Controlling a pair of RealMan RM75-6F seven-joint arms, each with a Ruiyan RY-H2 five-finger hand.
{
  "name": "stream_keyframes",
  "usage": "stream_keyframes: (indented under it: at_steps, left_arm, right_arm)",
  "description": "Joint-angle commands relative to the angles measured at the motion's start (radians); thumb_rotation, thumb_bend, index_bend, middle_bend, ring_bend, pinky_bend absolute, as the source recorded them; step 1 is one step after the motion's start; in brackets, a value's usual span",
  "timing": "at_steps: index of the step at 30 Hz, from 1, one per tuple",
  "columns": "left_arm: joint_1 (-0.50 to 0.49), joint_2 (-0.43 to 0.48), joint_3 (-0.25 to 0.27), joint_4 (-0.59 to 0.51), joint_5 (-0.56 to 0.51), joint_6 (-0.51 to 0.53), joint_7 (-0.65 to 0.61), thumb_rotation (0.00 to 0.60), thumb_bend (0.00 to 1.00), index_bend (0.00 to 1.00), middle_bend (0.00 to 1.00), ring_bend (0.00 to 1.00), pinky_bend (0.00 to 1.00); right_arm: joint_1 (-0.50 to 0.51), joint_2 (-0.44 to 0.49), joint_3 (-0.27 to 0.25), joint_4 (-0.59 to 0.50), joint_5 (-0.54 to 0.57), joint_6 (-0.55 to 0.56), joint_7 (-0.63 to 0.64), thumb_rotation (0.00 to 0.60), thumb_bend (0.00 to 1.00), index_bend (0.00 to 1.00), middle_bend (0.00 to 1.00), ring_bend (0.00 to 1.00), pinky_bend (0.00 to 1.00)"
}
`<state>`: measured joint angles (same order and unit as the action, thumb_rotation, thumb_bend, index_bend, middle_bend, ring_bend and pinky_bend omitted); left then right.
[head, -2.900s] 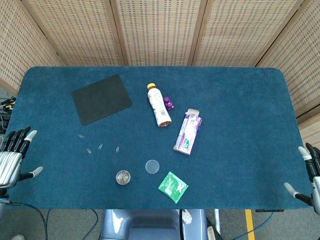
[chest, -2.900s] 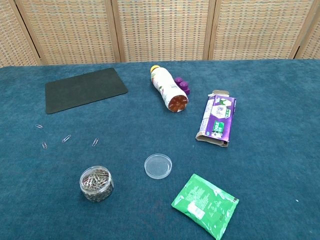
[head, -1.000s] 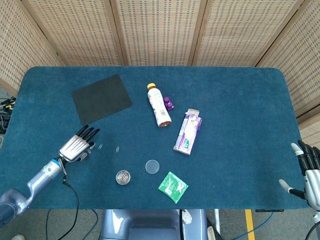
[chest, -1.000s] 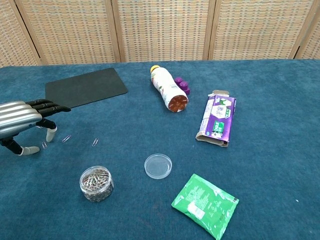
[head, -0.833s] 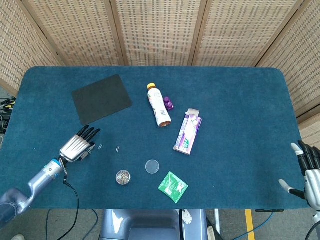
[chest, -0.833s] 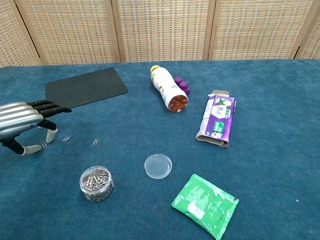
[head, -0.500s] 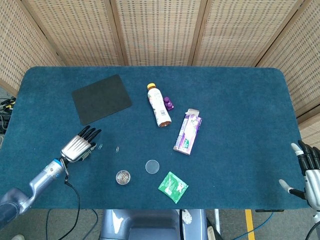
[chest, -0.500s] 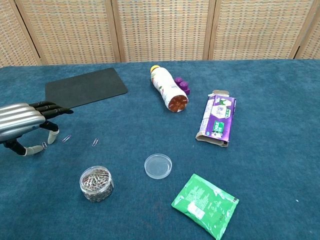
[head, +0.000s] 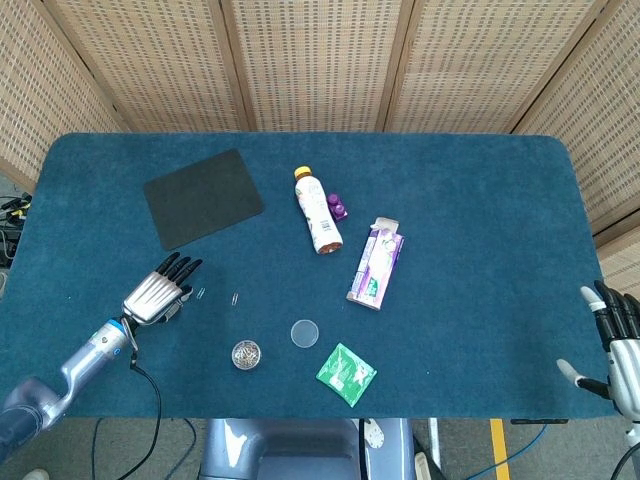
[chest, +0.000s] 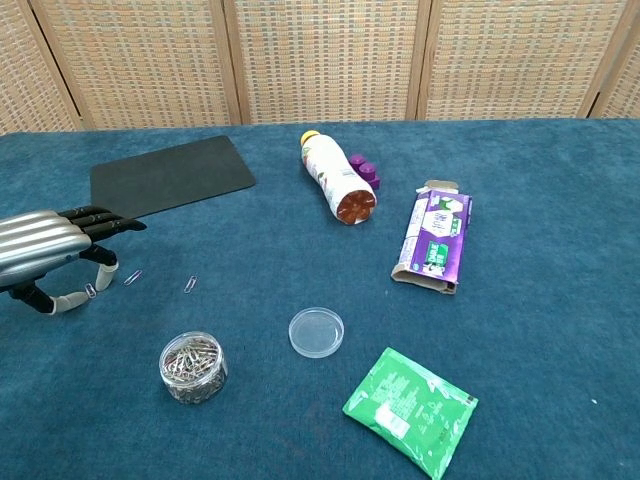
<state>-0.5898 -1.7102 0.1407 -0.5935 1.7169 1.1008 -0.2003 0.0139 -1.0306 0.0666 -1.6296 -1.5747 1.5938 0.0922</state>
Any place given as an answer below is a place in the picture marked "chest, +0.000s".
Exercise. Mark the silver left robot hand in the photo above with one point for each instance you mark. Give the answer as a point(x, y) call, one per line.
point(40, 245)

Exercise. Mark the black mouse pad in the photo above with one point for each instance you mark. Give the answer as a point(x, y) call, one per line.
point(170, 175)

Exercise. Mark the woven folding screen panel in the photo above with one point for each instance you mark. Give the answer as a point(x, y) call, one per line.
point(30, 75)
point(325, 60)
point(140, 60)
point(520, 55)
point(625, 95)

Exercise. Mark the clear paper clip jar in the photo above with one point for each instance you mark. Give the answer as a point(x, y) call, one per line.
point(192, 375)

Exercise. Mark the clear round plastic lid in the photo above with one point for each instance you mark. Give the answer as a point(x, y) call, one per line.
point(316, 332)

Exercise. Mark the white bottle yellow cap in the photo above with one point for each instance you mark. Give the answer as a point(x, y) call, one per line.
point(330, 175)

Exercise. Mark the purple toy brick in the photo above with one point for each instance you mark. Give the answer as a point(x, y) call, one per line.
point(367, 172)

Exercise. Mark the purple milk carton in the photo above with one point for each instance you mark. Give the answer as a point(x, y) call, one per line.
point(435, 235)

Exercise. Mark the green snack packet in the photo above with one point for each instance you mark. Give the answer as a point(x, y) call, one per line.
point(405, 405)

